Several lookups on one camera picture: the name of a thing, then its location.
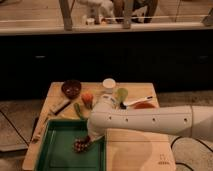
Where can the bunch of dark grapes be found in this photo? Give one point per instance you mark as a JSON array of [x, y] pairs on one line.
[[81, 145]]

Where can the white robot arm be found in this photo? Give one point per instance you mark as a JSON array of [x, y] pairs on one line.
[[187, 121]]

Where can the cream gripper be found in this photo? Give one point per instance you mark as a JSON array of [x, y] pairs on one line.
[[95, 138]]

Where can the white cup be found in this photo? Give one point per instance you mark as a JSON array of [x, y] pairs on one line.
[[109, 84]]

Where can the green cucumber toy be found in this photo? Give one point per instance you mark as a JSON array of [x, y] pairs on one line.
[[79, 112]]

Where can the black handled knife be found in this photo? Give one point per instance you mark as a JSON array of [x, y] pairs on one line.
[[56, 109]]

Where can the dark brown bowl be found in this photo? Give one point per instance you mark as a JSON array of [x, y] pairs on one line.
[[71, 88]]

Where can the white black brush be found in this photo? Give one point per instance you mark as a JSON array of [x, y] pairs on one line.
[[125, 104]]

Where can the green plastic tray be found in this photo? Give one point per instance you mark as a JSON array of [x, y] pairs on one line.
[[56, 152]]

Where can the orange bowl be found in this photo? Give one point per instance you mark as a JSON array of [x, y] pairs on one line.
[[143, 105]]

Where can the green cup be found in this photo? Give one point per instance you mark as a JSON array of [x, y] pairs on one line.
[[122, 93]]

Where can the orange carrot toy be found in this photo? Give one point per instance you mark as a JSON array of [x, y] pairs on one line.
[[87, 99]]

